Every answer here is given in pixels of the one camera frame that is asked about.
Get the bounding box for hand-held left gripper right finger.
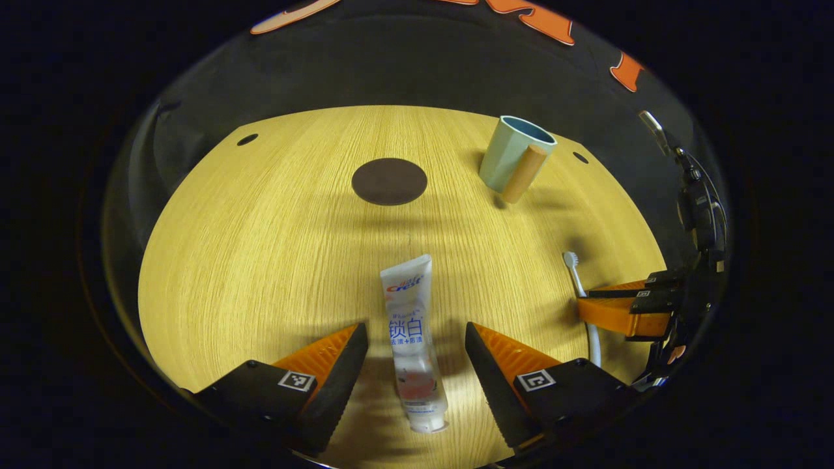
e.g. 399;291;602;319
465;321;642;457

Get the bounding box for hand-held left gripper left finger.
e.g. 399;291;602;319
179;322;369;457

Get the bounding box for white toothbrush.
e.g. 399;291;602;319
562;251;602;369

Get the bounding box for white toothpaste tube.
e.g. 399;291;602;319
380;254;449;434

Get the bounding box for pale green cup wooden handle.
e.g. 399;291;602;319
479;115;558;205

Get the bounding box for dark brown round coaster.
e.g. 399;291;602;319
352;158;429;206

